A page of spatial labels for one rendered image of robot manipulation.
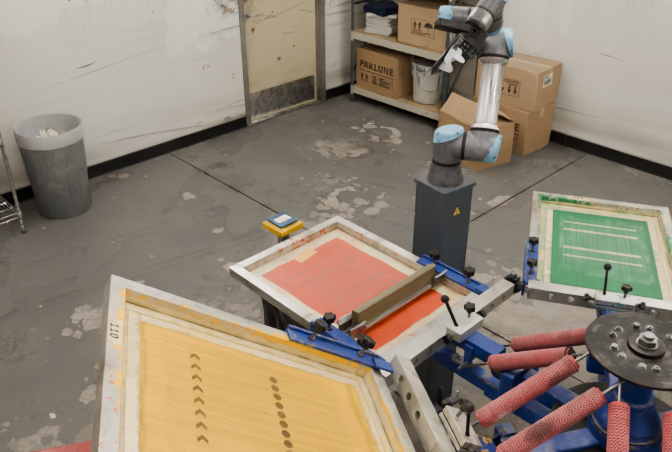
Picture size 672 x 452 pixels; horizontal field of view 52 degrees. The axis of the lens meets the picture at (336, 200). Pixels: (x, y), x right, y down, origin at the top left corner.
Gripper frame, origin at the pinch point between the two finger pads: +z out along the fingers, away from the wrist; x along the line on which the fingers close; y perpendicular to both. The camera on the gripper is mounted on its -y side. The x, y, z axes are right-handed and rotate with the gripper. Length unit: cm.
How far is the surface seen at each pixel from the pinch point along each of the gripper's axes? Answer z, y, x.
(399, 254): 48, 39, 55
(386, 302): 69, 37, 22
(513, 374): 66, 71, -16
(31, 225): 160, -132, 308
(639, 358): 46, 79, -52
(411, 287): 59, 43, 29
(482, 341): 62, 64, -1
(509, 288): 39, 70, 21
